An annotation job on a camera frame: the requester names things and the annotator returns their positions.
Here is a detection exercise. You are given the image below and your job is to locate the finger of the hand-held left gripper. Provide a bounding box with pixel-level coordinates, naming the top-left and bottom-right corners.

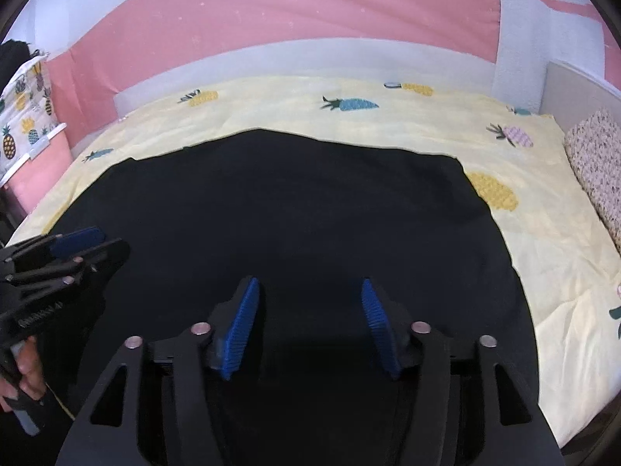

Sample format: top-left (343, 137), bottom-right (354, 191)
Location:
top-left (0, 226), bottom-right (106, 267)
top-left (6, 239), bottom-right (131, 293)

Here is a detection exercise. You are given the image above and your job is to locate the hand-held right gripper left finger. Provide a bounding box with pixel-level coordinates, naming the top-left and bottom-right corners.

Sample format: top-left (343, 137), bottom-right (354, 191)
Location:
top-left (54, 276), bottom-right (260, 466)

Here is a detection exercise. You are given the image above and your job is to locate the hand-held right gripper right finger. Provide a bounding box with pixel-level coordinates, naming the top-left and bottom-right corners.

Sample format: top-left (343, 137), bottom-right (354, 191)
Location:
top-left (360, 278), bottom-right (566, 466)

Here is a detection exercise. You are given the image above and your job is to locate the black jacket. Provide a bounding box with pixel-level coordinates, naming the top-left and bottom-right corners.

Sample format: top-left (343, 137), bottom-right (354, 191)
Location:
top-left (43, 129), bottom-right (539, 466)

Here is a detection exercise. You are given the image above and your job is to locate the person's left hand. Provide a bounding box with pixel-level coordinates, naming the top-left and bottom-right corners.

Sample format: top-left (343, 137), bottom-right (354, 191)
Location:
top-left (0, 337), bottom-right (48, 413)

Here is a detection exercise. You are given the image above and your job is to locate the pineapple print fabric bin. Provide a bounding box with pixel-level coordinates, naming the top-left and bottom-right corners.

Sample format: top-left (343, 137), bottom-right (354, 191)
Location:
top-left (0, 53), bottom-right (67, 186)

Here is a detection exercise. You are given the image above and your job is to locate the yellow pineapple print bedsheet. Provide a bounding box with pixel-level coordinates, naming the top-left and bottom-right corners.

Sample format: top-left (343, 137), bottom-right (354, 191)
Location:
top-left (10, 75), bottom-right (621, 450)

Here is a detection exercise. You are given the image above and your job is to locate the dark cloth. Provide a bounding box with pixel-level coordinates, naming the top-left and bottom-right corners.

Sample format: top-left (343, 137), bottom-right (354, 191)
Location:
top-left (0, 40), bottom-right (36, 89)

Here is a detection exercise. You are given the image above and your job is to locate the floral pillow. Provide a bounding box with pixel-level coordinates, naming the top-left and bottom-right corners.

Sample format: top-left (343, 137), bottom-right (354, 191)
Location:
top-left (563, 109), bottom-right (621, 256)

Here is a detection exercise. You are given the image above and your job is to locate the grey headboard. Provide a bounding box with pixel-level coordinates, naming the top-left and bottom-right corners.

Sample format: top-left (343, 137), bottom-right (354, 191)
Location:
top-left (541, 61), bottom-right (621, 127)

